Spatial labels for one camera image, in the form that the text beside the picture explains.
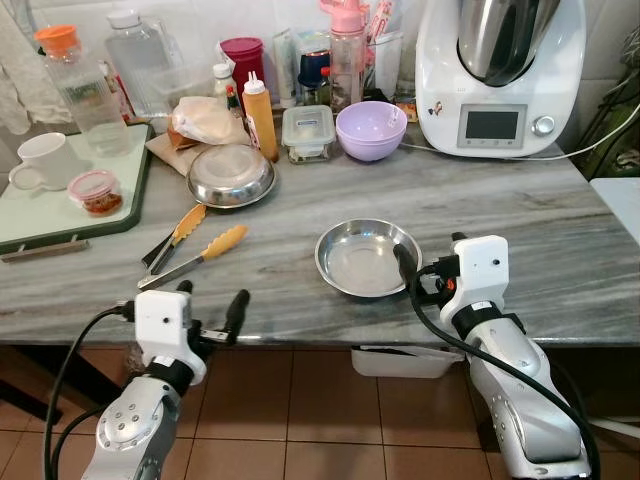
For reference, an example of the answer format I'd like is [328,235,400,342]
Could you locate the clear pitcher with orange lid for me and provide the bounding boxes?
[35,25,131,156]

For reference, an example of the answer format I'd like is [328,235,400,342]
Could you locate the clear pitcher with white lid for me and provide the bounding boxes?
[105,10,187,119]

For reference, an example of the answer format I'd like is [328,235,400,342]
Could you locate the plastic bag of bread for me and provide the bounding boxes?
[168,96,249,149]

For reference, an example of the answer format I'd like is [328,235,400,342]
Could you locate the white food packet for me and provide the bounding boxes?
[271,28,300,106]

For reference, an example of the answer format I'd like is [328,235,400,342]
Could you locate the purple plastic bowl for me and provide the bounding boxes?
[335,101,408,163]

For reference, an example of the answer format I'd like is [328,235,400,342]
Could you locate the white table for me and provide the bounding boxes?
[590,177,640,441]

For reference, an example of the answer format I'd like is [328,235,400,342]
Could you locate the white lace cloth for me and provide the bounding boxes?
[0,0,46,136]

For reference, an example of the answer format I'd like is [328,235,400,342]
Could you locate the small white capped bottle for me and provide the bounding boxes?
[212,63,239,107]

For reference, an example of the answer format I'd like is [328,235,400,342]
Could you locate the steel tongs with orange tips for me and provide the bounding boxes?
[138,203,249,291]

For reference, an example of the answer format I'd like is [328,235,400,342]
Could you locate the maroon canister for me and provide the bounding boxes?
[220,37,267,96]

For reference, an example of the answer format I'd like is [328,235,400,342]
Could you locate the orange sauce squeeze bottle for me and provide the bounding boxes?
[243,72,280,163]

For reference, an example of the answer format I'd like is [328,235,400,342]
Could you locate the white mug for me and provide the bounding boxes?
[8,132,89,193]

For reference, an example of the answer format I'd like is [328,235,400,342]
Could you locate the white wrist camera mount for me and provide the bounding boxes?
[134,292,209,387]
[440,235,512,321]

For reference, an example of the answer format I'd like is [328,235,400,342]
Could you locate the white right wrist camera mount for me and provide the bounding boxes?
[440,235,512,321]

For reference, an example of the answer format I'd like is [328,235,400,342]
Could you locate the brown wooden strip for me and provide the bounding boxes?
[0,240,91,264]

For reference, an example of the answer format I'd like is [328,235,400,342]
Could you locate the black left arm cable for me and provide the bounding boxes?
[42,304,137,480]

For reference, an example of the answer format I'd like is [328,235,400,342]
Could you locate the white tray with green rim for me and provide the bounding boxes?
[0,122,154,256]

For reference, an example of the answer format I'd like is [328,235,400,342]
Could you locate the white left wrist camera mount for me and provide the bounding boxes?
[134,292,209,387]

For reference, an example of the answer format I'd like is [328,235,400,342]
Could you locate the round stainless steel bowl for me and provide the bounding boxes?
[187,143,277,209]
[315,218,425,299]

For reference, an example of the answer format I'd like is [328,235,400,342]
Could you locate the small red capped dark bottle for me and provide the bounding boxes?
[226,85,247,119]

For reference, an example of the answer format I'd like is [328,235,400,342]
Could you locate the small pink lidded container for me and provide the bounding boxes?
[68,170,124,217]

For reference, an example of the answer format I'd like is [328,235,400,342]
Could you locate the white plastic bin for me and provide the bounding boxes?
[350,345,466,379]

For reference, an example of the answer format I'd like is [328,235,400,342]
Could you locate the red white snack packet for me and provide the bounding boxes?
[365,0,406,99]

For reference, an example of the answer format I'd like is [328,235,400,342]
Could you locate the pink lidded water bottle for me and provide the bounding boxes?
[320,0,369,111]

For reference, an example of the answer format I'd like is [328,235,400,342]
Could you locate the clear lidded food container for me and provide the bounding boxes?
[281,105,336,164]

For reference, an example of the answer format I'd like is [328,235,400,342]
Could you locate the brown board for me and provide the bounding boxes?
[145,130,206,179]

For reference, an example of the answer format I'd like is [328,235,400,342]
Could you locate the white food processor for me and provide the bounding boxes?
[415,0,588,159]

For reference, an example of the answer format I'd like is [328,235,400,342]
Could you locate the dark glass jar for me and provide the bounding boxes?
[297,33,334,106]

